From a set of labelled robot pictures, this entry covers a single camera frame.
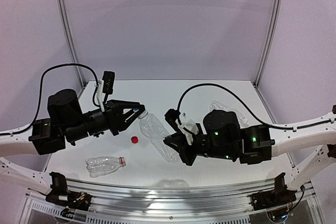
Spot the red bottle cap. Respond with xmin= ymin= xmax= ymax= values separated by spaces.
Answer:
xmin=131 ymin=136 xmax=139 ymax=144

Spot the clear bottle with red ring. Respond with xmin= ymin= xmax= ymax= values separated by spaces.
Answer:
xmin=85 ymin=156 xmax=127 ymax=178

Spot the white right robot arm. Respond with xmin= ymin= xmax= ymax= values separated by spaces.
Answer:
xmin=163 ymin=109 xmax=335 ymax=190

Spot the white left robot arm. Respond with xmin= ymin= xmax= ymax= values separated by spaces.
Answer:
xmin=1 ymin=89 xmax=145 ymax=197

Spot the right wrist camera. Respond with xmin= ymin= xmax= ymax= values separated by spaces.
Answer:
xmin=178 ymin=119 xmax=199 ymax=145

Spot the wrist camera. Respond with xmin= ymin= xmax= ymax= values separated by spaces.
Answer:
xmin=178 ymin=119 xmax=199 ymax=145
xmin=93 ymin=71 xmax=116 ymax=112

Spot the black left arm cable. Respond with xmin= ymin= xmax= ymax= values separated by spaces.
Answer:
xmin=15 ymin=63 xmax=102 ymax=138

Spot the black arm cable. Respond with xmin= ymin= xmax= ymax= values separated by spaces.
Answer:
xmin=15 ymin=63 xmax=102 ymax=138
xmin=177 ymin=83 xmax=331 ymax=130

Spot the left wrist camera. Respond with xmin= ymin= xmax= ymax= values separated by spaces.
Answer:
xmin=93 ymin=71 xmax=116 ymax=112

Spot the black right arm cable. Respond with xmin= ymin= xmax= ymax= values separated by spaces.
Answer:
xmin=177 ymin=83 xmax=331 ymax=130

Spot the aluminium front table rail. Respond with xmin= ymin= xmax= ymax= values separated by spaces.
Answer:
xmin=43 ymin=176 xmax=316 ymax=224

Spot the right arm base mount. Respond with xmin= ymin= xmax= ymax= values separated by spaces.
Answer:
xmin=251 ymin=173 xmax=305 ymax=223

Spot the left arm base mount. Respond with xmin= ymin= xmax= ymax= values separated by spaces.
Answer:
xmin=46 ymin=172 xmax=92 ymax=219

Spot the left aluminium frame post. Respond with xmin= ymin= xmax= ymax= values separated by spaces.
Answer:
xmin=53 ymin=0 xmax=87 ymax=88

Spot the aluminium frame post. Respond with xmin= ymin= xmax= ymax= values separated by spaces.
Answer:
xmin=53 ymin=0 xmax=87 ymax=88
xmin=253 ymin=0 xmax=281 ymax=89

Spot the right aluminium frame post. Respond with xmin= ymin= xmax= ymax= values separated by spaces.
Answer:
xmin=253 ymin=0 xmax=281 ymax=89

